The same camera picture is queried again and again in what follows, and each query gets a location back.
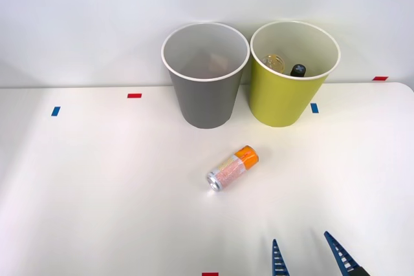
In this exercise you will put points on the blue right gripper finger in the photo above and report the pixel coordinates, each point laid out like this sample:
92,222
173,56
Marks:
343,255
278,263

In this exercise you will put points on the orange and pink drink can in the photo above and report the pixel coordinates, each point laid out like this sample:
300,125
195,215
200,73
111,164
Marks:
233,167

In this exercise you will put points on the yellow-green plastic waste bin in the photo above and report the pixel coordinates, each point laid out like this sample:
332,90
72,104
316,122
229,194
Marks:
281,98

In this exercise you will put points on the grey plastic waste bin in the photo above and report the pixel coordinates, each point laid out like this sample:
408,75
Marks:
207,101

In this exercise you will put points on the bottle with black cap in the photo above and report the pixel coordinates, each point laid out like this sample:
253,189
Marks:
298,70

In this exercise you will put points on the clear bottle with amber liquid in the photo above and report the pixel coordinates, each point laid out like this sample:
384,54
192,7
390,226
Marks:
275,62

